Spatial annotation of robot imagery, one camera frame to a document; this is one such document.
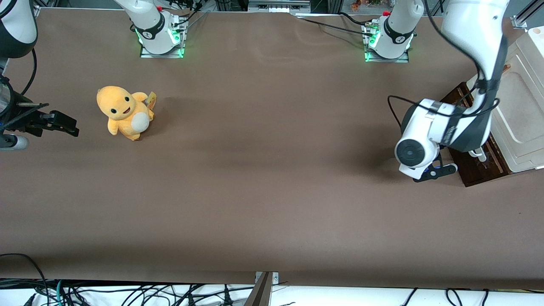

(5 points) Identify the dark support beam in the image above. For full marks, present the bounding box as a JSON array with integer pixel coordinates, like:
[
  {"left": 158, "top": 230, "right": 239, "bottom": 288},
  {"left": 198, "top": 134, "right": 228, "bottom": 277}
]
[{"left": 244, "top": 272, "right": 273, "bottom": 306}]

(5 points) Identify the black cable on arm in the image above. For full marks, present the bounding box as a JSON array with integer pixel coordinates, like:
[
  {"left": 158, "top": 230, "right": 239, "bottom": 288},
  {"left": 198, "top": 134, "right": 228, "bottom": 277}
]
[
  {"left": 387, "top": 0, "right": 509, "bottom": 130},
  {"left": 19, "top": 48, "right": 38, "bottom": 97}
]

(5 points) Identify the dark brown wooden drawer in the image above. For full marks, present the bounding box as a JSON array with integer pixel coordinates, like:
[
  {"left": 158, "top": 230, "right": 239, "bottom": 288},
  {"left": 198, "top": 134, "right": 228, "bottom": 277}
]
[{"left": 440, "top": 82, "right": 513, "bottom": 188}]

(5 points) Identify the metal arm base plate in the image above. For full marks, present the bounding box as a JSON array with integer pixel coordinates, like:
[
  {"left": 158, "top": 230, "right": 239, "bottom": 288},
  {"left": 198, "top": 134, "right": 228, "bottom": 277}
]
[
  {"left": 139, "top": 17, "right": 187, "bottom": 59},
  {"left": 364, "top": 23, "right": 410, "bottom": 63}
]

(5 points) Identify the black table cable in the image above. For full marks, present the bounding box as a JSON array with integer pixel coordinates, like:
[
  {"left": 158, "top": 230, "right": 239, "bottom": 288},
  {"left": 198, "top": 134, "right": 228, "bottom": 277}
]
[
  {"left": 338, "top": 11, "right": 371, "bottom": 26},
  {"left": 303, "top": 18, "right": 374, "bottom": 37}
]

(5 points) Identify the teal floor cable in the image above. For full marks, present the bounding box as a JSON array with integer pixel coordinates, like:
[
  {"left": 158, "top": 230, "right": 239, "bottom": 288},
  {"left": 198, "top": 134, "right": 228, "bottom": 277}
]
[{"left": 54, "top": 280, "right": 68, "bottom": 306}]

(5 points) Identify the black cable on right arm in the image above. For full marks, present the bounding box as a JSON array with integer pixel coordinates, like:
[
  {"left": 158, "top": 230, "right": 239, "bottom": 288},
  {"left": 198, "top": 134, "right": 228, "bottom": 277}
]
[{"left": 19, "top": 48, "right": 38, "bottom": 97}]

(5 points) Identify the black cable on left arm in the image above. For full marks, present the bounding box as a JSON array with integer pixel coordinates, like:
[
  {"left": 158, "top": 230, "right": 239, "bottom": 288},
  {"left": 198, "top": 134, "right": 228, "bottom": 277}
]
[{"left": 387, "top": 0, "right": 509, "bottom": 130}]

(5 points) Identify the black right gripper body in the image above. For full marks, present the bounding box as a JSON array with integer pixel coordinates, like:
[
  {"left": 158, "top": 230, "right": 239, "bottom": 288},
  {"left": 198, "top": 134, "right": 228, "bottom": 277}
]
[{"left": 0, "top": 100, "right": 52, "bottom": 137}]

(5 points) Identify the black looped floor cable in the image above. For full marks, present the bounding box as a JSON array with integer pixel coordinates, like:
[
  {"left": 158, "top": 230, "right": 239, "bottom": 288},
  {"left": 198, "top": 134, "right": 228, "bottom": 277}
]
[{"left": 0, "top": 253, "right": 51, "bottom": 306}]

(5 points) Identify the yellow plush toy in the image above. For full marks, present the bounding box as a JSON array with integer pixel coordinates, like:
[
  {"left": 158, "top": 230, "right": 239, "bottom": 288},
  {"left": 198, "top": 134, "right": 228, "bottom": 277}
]
[{"left": 96, "top": 85, "right": 157, "bottom": 142}]

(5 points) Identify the grey background equipment box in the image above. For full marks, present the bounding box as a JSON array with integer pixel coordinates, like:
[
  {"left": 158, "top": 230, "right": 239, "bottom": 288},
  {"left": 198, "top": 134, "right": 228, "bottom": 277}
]
[{"left": 248, "top": 0, "right": 314, "bottom": 14}]

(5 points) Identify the aluminium frame profile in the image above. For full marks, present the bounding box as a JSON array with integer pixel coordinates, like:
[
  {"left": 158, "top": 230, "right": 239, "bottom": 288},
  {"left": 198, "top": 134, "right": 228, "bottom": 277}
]
[{"left": 511, "top": 0, "right": 544, "bottom": 30}]

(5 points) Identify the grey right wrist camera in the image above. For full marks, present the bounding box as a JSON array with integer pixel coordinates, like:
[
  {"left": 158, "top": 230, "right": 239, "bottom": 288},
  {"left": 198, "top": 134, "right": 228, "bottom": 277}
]
[{"left": 0, "top": 134, "right": 29, "bottom": 151}]

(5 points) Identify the metal table bracket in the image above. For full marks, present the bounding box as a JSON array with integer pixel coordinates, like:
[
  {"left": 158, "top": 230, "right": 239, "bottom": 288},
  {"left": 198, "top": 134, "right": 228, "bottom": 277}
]
[{"left": 255, "top": 272, "right": 280, "bottom": 286}]

